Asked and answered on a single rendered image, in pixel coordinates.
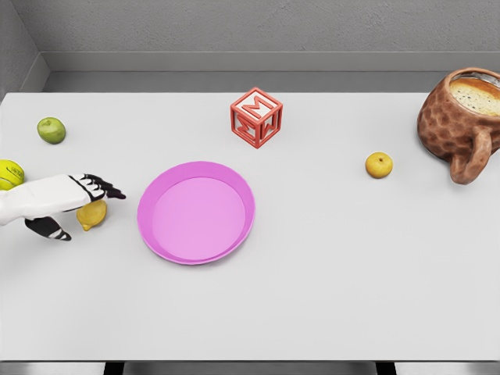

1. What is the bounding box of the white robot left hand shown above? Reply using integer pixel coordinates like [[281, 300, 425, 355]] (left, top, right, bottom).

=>
[[19, 173, 127, 242]]

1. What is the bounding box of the yellow lemon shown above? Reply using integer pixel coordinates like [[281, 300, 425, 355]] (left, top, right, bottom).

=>
[[76, 199, 108, 232]]

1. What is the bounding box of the pink round plate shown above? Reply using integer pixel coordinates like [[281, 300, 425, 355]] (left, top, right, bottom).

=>
[[137, 160, 256, 266]]

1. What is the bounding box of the yellow tennis ball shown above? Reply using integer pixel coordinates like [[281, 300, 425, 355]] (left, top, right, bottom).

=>
[[0, 159, 26, 191]]

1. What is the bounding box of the green lime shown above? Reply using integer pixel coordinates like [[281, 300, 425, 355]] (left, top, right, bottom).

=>
[[37, 116, 66, 145]]

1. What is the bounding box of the red letter block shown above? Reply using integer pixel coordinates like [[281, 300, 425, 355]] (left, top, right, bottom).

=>
[[229, 87, 284, 150]]

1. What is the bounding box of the small yellow round fruit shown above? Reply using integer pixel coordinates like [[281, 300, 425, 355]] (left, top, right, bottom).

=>
[[365, 152, 394, 180]]

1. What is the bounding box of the brown ceramic mug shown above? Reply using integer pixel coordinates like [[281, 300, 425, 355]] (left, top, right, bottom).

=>
[[416, 67, 500, 186]]

